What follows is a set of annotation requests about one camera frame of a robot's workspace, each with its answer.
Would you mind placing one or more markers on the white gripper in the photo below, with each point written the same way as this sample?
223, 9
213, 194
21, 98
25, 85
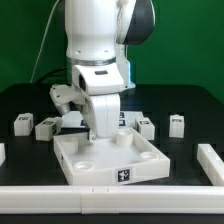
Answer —
101, 115

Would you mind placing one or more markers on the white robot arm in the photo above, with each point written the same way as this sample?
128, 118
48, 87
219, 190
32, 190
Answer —
96, 30

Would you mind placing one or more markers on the white sheet with markers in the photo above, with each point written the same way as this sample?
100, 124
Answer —
74, 119

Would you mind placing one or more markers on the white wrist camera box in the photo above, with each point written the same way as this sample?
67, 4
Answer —
98, 80

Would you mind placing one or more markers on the white front fence rail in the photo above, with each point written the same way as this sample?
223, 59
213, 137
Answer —
117, 200

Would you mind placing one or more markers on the white fence rail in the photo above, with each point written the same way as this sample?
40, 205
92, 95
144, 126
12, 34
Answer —
211, 163
117, 200
2, 153

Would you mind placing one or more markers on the white left fence rail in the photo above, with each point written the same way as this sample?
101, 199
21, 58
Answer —
2, 153

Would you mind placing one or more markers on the white right fence rail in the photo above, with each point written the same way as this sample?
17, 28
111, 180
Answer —
211, 163

